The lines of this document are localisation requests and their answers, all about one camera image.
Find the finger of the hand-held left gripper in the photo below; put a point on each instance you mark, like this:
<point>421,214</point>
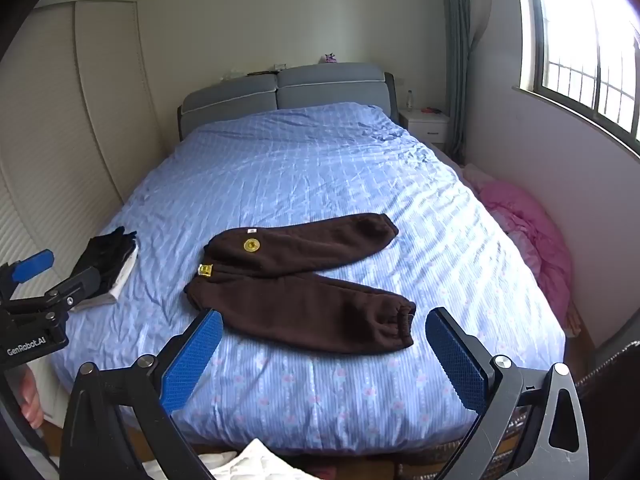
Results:
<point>32,265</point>
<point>75,287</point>

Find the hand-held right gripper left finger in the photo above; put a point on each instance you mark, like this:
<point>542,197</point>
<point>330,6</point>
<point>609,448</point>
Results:
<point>192,360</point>

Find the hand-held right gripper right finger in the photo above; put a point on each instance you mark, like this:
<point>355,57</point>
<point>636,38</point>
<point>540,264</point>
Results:
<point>457,365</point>

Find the brown pants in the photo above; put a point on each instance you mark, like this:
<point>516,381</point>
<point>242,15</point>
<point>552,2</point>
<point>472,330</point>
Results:
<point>300,310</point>

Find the person's left hand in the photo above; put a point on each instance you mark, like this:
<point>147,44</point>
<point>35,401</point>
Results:
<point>34,405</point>

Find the stack of black clothes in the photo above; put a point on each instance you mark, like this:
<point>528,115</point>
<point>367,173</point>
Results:
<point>110,255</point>

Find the white folded cloth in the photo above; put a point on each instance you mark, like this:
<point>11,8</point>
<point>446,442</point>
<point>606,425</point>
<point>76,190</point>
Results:
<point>122,281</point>

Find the white crumpled cloth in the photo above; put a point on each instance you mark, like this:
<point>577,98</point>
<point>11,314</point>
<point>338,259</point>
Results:
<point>255,460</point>

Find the cream wardrobe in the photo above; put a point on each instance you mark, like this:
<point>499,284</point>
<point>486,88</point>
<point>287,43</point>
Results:
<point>60,135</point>

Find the pink blanket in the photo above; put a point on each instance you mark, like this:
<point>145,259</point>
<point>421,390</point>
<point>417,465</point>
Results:
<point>525,230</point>

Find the dark cloth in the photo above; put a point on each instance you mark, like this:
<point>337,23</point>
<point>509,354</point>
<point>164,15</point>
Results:
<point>612,410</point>

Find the bed with light-blue sheet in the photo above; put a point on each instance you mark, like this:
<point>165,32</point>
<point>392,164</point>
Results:
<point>325,170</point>

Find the white nightstand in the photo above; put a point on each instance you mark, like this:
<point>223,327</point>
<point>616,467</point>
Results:
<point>425,125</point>

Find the small red item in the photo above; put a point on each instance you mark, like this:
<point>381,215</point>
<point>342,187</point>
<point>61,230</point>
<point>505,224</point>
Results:
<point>431,109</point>

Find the clear plastic bottle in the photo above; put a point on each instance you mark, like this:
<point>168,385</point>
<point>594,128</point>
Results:
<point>410,101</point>

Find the green curtain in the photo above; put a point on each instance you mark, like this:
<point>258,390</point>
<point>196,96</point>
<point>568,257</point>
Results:
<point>457,60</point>

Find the grey padded headboard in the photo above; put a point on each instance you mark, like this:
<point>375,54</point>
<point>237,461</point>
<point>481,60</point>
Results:
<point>325,85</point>

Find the small purple toy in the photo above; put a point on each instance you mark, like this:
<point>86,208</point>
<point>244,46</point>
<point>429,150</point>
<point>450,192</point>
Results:
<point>330,58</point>

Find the window with metal bars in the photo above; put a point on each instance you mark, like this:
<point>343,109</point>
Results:
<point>575,35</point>

